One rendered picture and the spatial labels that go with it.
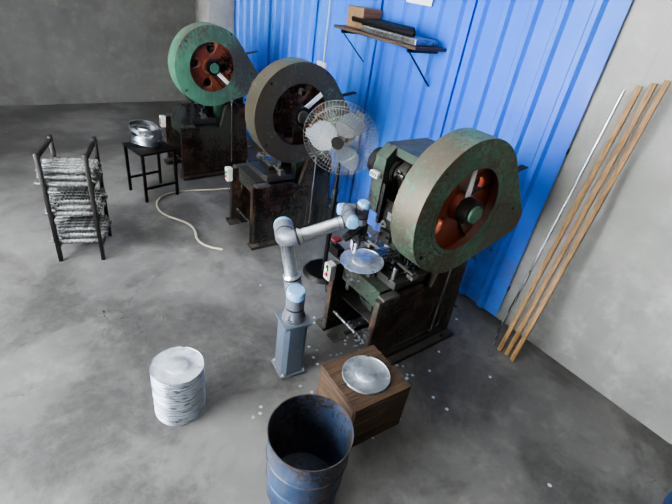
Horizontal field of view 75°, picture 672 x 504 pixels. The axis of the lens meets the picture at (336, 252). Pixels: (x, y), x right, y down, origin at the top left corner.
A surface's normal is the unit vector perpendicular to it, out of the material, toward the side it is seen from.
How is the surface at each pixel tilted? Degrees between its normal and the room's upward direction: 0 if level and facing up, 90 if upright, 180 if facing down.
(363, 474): 0
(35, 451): 0
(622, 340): 90
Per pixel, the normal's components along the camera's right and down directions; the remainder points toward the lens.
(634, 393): -0.80, 0.22
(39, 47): 0.58, 0.50
